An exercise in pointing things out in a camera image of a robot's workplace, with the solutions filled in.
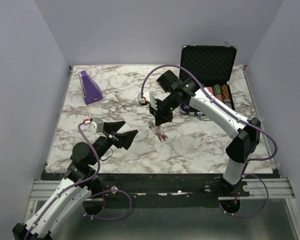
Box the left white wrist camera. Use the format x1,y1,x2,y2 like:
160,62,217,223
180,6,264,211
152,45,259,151
83,118,105,134

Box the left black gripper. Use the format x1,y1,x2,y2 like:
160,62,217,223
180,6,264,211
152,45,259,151
89,121,138,166

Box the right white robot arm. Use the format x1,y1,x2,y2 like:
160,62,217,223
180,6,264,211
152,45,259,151
149,70,261,196

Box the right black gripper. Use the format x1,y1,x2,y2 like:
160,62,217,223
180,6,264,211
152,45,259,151
148,93,182,127

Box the black poker chip case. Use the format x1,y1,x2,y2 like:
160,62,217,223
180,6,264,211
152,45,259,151
180,44,237,110

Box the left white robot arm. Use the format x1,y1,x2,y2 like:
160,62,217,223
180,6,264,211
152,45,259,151
12,118,138,240

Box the red keyring with keys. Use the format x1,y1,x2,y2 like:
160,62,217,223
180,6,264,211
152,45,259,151
148,120,168,143

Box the purple wedge-shaped box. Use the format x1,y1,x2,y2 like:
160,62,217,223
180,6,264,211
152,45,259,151
78,70,103,105

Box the purple cable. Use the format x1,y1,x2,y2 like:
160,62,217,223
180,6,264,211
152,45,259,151
23,119,133,240
141,64,278,218

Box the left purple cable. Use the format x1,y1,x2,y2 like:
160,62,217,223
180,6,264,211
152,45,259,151
23,119,133,240

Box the pink playing card deck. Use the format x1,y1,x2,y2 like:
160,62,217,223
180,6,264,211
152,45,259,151
205,86,214,95

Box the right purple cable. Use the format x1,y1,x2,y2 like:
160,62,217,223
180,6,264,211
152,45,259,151
141,64,278,218

